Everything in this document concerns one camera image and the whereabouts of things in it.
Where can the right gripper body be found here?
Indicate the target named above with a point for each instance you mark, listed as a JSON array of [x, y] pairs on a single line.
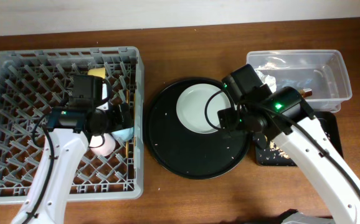
[[227, 117]]

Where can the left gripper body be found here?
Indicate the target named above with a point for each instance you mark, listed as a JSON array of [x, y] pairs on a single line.
[[125, 115]]

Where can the blue cup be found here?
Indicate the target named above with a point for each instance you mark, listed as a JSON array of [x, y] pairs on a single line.
[[123, 134]]

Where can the pink cup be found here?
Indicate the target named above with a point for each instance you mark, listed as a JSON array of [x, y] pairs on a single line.
[[102, 145]]

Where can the food scraps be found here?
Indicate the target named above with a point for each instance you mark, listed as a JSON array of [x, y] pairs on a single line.
[[268, 153]]

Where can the yellow bowl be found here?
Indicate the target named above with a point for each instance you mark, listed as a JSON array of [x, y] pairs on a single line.
[[97, 72]]

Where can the white napkin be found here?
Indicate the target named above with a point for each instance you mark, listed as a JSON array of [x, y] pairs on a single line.
[[268, 80]]

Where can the gold snack wrapper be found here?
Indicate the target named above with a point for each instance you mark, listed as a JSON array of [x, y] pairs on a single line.
[[307, 92]]

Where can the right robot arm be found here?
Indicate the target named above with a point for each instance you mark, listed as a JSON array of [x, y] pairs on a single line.
[[286, 119]]

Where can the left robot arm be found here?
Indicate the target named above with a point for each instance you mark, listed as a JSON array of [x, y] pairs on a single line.
[[84, 120]]

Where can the grey dishwasher rack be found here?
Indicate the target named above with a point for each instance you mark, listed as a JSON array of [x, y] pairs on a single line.
[[32, 82]]

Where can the round black tray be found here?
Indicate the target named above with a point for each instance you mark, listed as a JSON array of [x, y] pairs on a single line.
[[181, 151]]

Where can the black rectangular tray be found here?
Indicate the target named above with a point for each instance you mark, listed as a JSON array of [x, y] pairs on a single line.
[[330, 128]]

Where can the grey plate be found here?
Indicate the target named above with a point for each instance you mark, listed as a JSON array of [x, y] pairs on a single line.
[[191, 104]]

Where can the clear plastic bin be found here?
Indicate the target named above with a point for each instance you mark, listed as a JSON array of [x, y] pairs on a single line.
[[322, 71]]

